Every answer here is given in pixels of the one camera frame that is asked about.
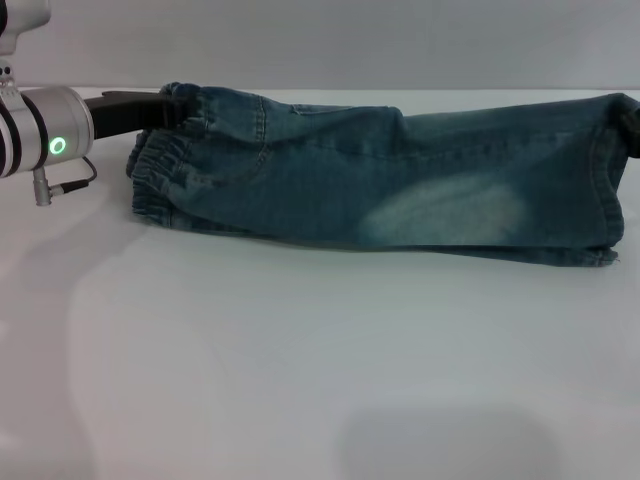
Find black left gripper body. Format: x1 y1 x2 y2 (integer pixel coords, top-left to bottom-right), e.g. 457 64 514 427
82 90 169 140

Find blue denim shorts with embroidery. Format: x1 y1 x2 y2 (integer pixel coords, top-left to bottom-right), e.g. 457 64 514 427
128 81 640 269

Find black left arm cable with plug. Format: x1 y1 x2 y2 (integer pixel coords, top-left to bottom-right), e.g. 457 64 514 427
33 156 99 207

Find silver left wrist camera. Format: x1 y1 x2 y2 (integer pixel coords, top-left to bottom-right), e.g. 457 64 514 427
0 0 54 57

